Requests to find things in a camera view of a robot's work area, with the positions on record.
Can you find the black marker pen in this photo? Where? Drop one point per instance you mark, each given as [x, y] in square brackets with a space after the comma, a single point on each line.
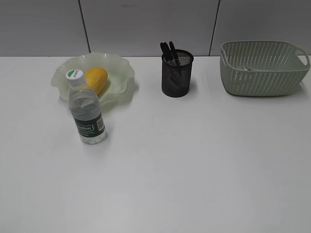
[174, 53]
[172, 62]
[163, 49]

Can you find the yellow mango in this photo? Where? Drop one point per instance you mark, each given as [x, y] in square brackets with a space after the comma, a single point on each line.
[96, 78]

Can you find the clear water bottle green label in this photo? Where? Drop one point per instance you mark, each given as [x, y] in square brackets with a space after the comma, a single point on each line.
[85, 108]

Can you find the white waste paper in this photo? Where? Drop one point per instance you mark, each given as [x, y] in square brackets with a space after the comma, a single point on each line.
[246, 68]

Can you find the black mesh pen holder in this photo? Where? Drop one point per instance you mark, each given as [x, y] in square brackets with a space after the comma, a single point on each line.
[175, 80]

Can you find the pale green wavy plate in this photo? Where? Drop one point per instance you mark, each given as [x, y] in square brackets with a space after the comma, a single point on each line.
[118, 69]

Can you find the light green woven basket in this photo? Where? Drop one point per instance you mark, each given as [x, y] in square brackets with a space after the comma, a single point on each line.
[281, 68]

